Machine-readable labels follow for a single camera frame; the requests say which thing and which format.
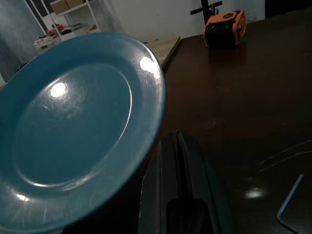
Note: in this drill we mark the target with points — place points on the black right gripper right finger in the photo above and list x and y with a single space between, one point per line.
202 180

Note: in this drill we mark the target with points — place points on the light wooden board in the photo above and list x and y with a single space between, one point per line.
165 48

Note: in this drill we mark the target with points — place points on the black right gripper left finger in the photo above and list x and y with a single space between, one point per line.
168 175

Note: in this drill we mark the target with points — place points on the grey curtain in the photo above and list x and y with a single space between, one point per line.
17 36

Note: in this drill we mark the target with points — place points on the white wall socket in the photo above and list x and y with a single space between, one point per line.
252 17

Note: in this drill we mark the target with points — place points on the orange and black device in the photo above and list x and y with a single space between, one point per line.
223 30

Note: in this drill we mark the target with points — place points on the silver hex key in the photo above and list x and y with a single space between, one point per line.
290 195

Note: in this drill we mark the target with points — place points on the white shelf rack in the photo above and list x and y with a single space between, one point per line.
73 14

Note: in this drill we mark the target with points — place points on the black stand with crossbar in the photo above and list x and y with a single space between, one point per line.
206 9

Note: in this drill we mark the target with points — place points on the brown cardboard box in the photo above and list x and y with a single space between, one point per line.
64 5

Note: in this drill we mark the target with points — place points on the blue round plate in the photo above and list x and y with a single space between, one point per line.
73 126

